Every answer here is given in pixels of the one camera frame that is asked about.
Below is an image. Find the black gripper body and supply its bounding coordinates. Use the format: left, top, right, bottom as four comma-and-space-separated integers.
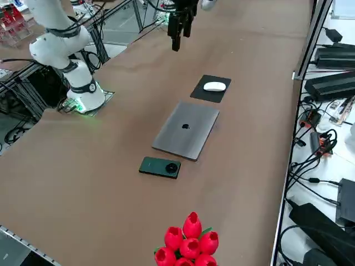
172, 0, 200, 17

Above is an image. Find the white computer mouse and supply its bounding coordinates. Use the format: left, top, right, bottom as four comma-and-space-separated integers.
203, 81, 226, 92

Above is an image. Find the dark green model phone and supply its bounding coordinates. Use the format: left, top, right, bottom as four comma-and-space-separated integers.
138, 156, 182, 180

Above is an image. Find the black mouse pad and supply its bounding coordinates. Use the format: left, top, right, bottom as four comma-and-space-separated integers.
190, 74, 232, 104

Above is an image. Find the grey closed laptop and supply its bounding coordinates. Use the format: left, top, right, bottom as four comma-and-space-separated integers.
151, 100, 221, 161

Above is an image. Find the small black power adapter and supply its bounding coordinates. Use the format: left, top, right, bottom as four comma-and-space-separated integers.
324, 27, 343, 43

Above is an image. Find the long black power supply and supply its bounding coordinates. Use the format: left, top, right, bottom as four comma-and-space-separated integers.
315, 47, 355, 70
304, 71, 355, 102

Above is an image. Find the orange and black device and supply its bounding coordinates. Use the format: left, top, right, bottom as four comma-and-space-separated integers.
299, 109, 322, 129

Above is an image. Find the clear acrylic shelf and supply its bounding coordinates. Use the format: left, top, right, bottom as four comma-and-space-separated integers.
0, 4, 36, 48

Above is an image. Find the grey device with orange plugs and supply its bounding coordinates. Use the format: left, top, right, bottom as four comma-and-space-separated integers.
310, 130, 333, 158

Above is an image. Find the red artificial tulip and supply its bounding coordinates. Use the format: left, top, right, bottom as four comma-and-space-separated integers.
164, 226, 184, 252
154, 247, 177, 266
198, 231, 220, 255
182, 212, 202, 239
179, 237, 201, 260
174, 257, 195, 266
194, 253, 218, 266

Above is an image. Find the black box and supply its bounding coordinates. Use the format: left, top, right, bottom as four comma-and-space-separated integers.
335, 178, 355, 226

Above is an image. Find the large black power supply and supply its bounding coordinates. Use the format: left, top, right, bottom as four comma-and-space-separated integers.
287, 203, 355, 266

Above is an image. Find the aluminium frame post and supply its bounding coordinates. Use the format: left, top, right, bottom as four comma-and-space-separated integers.
293, 0, 333, 81

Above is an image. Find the silver metal rail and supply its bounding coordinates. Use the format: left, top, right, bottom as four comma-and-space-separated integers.
0, 224, 62, 266

